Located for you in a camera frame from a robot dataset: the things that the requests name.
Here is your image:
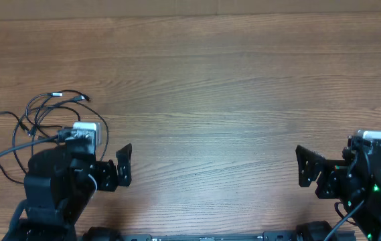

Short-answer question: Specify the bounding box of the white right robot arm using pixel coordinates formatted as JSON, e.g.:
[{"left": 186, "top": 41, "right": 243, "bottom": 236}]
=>
[{"left": 295, "top": 140, "right": 381, "bottom": 240}]

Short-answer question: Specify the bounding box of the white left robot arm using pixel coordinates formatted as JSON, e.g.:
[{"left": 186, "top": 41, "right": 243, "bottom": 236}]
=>
[{"left": 4, "top": 144, "right": 132, "bottom": 240}]

